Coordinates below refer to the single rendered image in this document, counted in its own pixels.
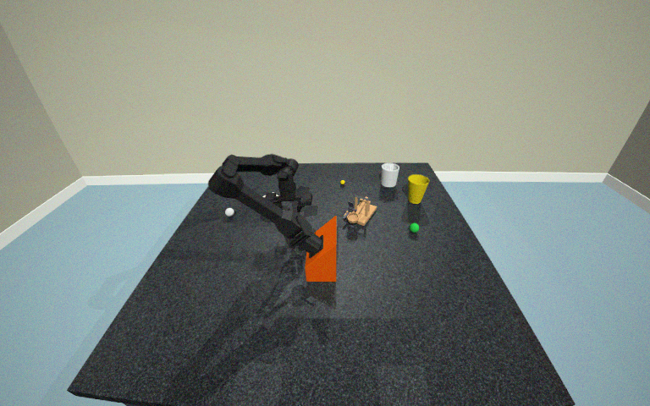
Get white cup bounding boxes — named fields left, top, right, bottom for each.
left=381, top=162, right=399, bottom=187

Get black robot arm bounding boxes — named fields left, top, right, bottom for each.
left=208, top=154, right=323, bottom=259

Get wooden catapult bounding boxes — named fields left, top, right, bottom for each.
left=343, top=195, right=377, bottom=226

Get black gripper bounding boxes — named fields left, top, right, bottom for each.
left=264, top=184, right=312, bottom=212

